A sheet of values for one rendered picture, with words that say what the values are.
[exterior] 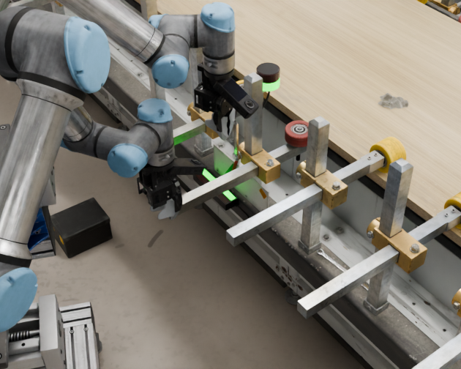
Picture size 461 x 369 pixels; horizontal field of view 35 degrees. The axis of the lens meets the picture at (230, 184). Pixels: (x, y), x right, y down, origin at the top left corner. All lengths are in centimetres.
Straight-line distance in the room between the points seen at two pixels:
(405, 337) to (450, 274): 22
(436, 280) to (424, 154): 33
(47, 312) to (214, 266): 143
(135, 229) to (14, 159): 182
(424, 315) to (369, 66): 78
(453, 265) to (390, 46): 81
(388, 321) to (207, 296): 107
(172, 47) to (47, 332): 62
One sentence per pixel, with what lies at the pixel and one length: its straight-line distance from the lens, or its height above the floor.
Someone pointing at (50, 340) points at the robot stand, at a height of 99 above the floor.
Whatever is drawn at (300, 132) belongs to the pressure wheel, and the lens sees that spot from 199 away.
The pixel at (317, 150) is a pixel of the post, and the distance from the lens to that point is 170.
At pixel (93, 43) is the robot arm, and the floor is 151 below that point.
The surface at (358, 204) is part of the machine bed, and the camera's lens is 206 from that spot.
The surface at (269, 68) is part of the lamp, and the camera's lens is 186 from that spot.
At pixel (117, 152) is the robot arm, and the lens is 155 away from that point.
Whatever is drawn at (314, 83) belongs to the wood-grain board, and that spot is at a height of 90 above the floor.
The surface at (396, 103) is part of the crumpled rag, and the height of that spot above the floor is 91.
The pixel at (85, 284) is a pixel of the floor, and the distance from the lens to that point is 284.
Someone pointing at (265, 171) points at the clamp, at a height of 87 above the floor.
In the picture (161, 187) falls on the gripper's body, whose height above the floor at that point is 96.
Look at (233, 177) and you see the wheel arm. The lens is 191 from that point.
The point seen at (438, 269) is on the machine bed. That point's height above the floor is 72.
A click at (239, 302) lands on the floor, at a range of 272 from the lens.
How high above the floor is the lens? 213
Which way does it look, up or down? 42 degrees down
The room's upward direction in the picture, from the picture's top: 2 degrees counter-clockwise
